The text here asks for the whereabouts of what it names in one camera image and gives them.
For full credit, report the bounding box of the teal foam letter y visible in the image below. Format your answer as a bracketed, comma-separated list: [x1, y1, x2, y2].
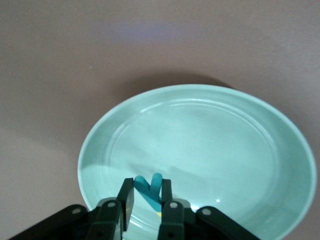
[134, 172, 163, 213]

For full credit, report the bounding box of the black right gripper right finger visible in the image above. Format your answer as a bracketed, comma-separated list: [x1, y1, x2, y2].
[156, 178, 261, 240]

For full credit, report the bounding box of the light green plate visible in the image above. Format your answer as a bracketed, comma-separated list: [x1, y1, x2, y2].
[77, 84, 316, 240]

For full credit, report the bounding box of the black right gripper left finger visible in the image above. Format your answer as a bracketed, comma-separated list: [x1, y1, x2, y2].
[7, 177, 136, 240]

